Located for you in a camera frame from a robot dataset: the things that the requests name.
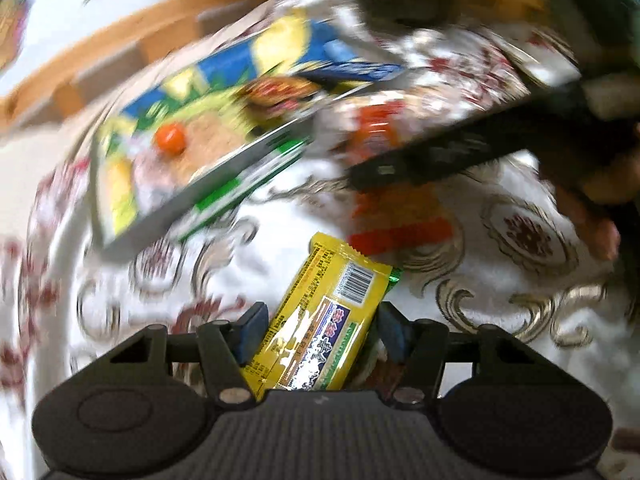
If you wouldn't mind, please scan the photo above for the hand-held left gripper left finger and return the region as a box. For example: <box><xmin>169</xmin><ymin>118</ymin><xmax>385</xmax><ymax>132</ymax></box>
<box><xmin>105</xmin><ymin>302</ymin><xmax>269</xmax><ymax>407</ymax></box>

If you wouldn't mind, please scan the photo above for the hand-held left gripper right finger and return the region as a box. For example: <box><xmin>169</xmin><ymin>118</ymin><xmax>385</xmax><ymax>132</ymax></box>
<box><xmin>378</xmin><ymin>302</ymin><xmax>541</xmax><ymax>407</ymax></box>

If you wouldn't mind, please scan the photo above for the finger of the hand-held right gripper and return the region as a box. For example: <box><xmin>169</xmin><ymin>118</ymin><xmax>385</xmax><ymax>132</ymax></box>
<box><xmin>345</xmin><ymin>110</ymin><xmax>507</xmax><ymax>194</ymax></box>

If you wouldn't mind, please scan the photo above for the orange red snack packet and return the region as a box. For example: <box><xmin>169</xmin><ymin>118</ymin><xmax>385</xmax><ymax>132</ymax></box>
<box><xmin>345</xmin><ymin>102</ymin><xmax>457</xmax><ymax>262</ymax></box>

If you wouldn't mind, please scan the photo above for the yellow snack packet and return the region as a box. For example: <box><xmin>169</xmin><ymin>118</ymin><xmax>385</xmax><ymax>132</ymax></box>
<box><xmin>240</xmin><ymin>231</ymin><xmax>403</xmax><ymax>392</ymax></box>

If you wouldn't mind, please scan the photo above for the colourful painted cardboard box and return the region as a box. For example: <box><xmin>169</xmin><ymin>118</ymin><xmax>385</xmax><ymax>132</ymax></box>
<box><xmin>90</xmin><ymin>15</ymin><xmax>408</xmax><ymax>263</ymax></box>

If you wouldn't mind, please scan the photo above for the person's right hand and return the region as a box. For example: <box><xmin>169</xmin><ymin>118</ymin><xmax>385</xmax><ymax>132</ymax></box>
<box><xmin>540</xmin><ymin>132</ymin><xmax>640</xmax><ymax>263</ymax></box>

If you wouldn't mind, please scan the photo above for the white red-patterned glossy cloth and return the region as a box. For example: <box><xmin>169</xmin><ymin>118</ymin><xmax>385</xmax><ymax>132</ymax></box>
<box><xmin>0</xmin><ymin>0</ymin><xmax>640</xmax><ymax>480</ymax></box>

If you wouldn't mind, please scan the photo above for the black cloth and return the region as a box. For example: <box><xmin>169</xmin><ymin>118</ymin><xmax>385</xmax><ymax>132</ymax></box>
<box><xmin>350</xmin><ymin>0</ymin><xmax>453</xmax><ymax>33</ymax></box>

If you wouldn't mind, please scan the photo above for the beige bed sheet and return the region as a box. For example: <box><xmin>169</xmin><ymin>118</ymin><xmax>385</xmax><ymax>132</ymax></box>
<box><xmin>0</xmin><ymin>110</ymin><xmax>116</xmax><ymax>191</ymax></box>

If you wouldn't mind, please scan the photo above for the wooden bed rail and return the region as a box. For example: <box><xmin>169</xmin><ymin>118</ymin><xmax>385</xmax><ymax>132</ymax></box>
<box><xmin>0</xmin><ymin>0</ymin><xmax>551</xmax><ymax>127</ymax></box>

